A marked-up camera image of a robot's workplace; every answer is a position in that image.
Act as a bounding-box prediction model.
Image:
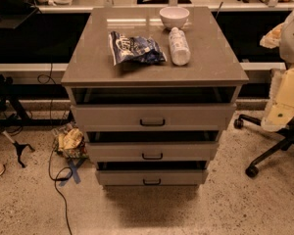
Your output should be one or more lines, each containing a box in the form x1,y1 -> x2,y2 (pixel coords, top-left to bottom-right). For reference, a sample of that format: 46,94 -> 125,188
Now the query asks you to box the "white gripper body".
260,23 -> 294,132

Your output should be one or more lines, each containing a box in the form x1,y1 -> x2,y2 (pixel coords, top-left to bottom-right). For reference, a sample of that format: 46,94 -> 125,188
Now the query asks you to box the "grey bottom drawer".
95,169 -> 208,186

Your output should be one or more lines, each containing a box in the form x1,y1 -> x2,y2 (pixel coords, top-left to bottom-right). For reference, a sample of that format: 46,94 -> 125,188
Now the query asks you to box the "grey drawer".
72,104 -> 236,131
95,169 -> 208,186
86,141 -> 219,162

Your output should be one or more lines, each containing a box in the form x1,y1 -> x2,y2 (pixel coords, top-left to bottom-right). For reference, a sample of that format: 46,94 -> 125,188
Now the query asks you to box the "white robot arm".
260,10 -> 294,132

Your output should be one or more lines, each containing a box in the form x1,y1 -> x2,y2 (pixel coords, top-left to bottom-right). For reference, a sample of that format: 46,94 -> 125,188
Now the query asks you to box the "grey top drawer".
72,104 -> 236,131

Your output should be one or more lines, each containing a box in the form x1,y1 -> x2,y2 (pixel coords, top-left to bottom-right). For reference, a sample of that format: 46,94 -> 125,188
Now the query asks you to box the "grey drawer cabinet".
60,5 -> 250,191

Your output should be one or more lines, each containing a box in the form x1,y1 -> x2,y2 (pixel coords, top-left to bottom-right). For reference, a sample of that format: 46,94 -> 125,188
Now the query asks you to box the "grey middle drawer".
86,141 -> 219,162

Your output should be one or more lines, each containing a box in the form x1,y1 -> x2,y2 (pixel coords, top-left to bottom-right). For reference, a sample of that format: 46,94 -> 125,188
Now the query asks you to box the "black office chair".
233,105 -> 294,178

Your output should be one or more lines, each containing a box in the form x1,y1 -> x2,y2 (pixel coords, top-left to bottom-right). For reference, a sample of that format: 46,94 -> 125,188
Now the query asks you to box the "white plastic bottle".
169,27 -> 191,66

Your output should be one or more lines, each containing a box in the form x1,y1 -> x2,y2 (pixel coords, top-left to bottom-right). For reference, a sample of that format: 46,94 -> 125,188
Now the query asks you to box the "white bowl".
160,6 -> 190,29

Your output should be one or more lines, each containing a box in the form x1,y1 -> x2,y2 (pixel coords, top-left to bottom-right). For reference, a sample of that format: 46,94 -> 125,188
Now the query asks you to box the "blue chip bag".
109,31 -> 167,65

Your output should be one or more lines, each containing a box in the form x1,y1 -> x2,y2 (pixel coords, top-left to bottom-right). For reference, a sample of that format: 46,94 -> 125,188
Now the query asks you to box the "blue tape cross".
59,158 -> 86,186

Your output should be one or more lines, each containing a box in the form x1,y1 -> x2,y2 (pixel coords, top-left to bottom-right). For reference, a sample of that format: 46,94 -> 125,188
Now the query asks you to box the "black tripod stand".
0,124 -> 35,168

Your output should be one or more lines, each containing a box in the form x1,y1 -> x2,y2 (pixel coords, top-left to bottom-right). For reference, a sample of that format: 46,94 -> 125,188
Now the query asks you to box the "black floor cable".
36,62 -> 74,235

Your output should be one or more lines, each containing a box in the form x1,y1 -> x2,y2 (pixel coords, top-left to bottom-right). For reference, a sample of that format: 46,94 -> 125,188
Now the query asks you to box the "black table frame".
0,73 -> 74,126

